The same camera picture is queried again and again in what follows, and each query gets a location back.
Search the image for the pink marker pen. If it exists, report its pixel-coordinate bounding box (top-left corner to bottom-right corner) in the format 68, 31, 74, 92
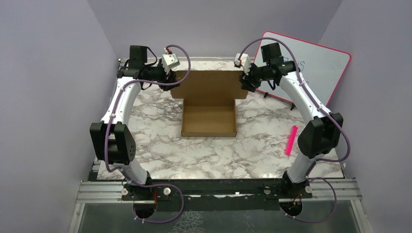
285, 125, 298, 156

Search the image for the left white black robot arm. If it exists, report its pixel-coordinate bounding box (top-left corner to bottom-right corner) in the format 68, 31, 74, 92
89, 45, 179, 200

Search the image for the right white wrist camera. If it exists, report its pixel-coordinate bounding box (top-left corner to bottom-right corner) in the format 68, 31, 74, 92
234, 53, 252, 75

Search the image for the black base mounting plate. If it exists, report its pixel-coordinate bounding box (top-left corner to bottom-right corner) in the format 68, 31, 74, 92
118, 178, 312, 213

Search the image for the purple cable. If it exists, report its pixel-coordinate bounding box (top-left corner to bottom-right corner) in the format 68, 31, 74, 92
104, 44, 192, 224
238, 37, 351, 223

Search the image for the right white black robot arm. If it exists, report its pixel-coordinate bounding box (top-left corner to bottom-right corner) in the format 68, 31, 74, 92
234, 41, 343, 198

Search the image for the pink framed whiteboard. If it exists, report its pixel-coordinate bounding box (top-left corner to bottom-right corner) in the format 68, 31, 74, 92
254, 31, 352, 106

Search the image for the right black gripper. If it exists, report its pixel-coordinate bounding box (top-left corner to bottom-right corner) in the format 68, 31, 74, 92
238, 62, 270, 92

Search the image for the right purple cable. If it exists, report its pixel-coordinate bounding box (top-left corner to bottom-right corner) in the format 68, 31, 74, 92
238, 37, 351, 223

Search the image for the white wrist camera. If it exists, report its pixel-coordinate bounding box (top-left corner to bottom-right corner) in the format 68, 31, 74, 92
234, 53, 252, 75
161, 53, 180, 74

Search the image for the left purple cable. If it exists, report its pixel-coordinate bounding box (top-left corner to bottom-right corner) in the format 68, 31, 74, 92
104, 44, 192, 224

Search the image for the brown cardboard box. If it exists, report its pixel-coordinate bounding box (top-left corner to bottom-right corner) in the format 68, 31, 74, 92
171, 70, 248, 137

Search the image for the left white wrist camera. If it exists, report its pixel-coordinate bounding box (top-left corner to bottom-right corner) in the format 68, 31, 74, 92
161, 53, 180, 74

